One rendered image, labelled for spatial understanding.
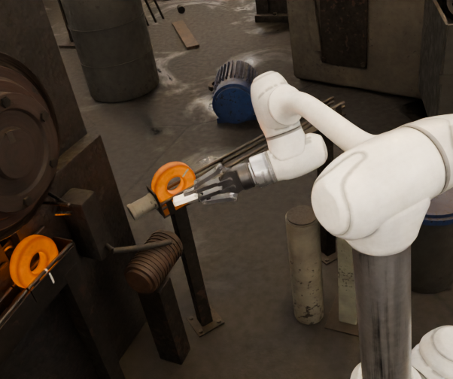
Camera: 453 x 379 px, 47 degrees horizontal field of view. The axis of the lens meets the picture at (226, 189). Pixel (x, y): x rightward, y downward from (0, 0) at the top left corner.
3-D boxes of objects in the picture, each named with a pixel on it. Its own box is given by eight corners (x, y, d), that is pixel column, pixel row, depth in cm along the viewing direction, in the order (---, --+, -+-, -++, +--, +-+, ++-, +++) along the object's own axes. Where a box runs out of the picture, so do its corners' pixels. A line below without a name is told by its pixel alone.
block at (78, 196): (77, 256, 173) (53, 200, 160) (91, 241, 179) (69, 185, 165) (103, 262, 169) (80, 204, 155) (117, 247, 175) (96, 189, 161)
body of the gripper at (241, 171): (248, 168, 138) (217, 179, 139) (259, 192, 143) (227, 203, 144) (246, 154, 144) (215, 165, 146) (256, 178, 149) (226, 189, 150)
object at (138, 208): (130, 215, 176) (124, 202, 172) (153, 202, 178) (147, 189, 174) (137, 223, 171) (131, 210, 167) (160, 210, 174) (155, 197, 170)
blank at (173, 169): (174, 208, 182) (178, 213, 179) (141, 191, 172) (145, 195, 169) (199, 172, 181) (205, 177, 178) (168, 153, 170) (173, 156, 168)
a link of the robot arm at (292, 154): (278, 180, 149) (262, 137, 147) (329, 162, 147) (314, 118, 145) (279, 187, 138) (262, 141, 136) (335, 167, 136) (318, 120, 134)
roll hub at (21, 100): (-19, 234, 120) (-76, 128, 104) (58, 168, 140) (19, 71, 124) (-2, 238, 118) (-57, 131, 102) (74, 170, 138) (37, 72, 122)
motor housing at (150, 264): (152, 363, 202) (117, 265, 171) (179, 321, 217) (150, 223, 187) (181, 373, 196) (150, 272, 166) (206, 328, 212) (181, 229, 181)
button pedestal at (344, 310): (323, 333, 202) (317, 210, 167) (338, 289, 219) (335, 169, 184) (364, 344, 196) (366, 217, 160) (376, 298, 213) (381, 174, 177)
